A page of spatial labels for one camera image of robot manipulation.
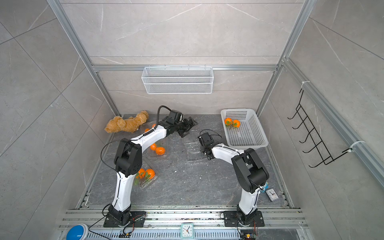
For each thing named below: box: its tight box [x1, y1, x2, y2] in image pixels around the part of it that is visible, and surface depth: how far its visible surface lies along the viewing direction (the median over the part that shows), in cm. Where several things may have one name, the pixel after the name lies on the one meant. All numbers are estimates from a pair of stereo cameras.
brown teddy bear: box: [104, 110, 149, 133], surface depth 103 cm
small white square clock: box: [265, 188, 279, 202], surface depth 81 cm
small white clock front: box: [180, 223, 194, 239], surface depth 70 cm
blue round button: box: [66, 223, 88, 240], surface depth 70 cm
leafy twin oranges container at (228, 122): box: [224, 117, 241, 130], surface depth 112 cm
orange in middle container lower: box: [155, 147, 166, 155], surface depth 96 cm
